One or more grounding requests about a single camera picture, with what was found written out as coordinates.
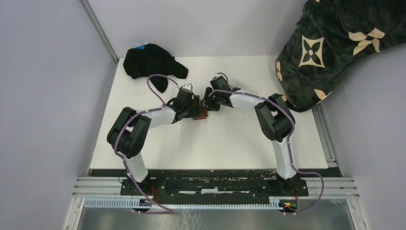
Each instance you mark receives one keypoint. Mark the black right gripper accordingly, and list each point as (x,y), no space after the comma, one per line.
(207,102)

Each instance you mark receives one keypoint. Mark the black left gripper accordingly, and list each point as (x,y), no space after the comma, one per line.
(197,110)

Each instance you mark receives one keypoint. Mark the brown leather card holder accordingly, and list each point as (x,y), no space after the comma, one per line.
(201,111)

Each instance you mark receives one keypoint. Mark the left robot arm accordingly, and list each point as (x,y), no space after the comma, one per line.
(129,132)

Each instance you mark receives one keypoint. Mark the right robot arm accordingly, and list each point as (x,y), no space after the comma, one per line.
(275,119)

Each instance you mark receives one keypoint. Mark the black cloth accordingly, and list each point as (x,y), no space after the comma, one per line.
(149,59)

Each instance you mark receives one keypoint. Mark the black patterned blanket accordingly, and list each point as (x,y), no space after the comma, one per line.
(329,37)

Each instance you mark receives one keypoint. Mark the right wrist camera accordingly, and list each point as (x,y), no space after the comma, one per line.
(217,76)

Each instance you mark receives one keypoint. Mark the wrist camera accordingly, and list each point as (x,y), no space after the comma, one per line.
(188,86)
(217,76)

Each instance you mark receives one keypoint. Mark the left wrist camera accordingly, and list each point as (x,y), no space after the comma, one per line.
(188,86)

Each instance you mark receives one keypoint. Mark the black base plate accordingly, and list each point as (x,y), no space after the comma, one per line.
(213,187)

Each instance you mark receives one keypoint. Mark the aluminium rail frame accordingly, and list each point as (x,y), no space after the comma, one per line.
(323,195)

